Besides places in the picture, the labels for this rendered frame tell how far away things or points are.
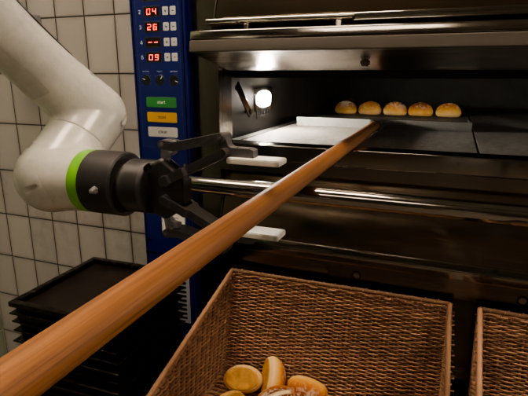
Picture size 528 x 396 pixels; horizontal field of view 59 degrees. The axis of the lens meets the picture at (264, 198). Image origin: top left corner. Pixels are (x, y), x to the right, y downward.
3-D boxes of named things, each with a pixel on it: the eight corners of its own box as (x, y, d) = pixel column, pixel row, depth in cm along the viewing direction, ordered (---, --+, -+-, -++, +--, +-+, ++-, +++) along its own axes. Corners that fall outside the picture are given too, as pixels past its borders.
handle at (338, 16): (203, 44, 104) (207, 45, 106) (351, 40, 93) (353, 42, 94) (205, 17, 104) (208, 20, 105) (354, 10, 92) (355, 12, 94)
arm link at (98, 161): (75, 221, 65) (67, 155, 63) (127, 200, 76) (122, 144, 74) (110, 226, 63) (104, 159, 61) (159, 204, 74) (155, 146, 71)
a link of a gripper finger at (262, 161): (236, 159, 62) (236, 154, 62) (286, 163, 59) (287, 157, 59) (225, 163, 59) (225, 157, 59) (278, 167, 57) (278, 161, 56)
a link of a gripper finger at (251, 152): (221, 154, 61) (221, 131, 61) (258, 156, 60) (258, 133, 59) (216, 156, 60) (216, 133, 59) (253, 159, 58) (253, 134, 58)
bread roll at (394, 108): (381, 115, 198) (382, 101, 197) (383, 114, 204) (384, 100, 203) (406, 115, 195) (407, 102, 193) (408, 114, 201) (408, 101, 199)
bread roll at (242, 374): (261, 394, 112) (265, 394, 117) (262, 364, 115) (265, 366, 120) (220, 393, 114) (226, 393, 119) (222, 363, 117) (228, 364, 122)
